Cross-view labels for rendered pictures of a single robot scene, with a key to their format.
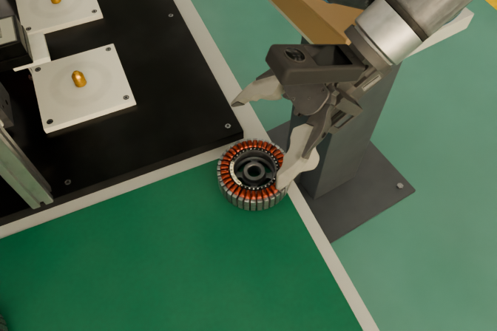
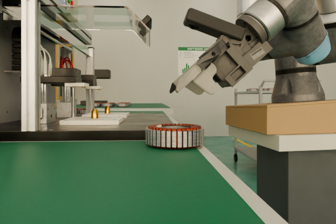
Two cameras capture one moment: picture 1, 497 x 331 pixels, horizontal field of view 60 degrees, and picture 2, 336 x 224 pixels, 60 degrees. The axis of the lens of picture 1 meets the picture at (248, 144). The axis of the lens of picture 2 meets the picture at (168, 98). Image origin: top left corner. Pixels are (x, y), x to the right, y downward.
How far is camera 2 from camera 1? 0.56 m
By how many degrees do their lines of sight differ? 58
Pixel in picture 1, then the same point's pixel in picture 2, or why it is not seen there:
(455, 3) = not seen: outside the picture
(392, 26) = (257, 3)
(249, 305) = (122, 167)
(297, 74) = (195, 13)
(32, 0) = not seen: hidden behind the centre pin
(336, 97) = (228, 47)
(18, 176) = (29, 95)
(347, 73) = (232, 27)
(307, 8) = (246, 108)
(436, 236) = not seen: outside the picture
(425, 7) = not seen: outside the picture
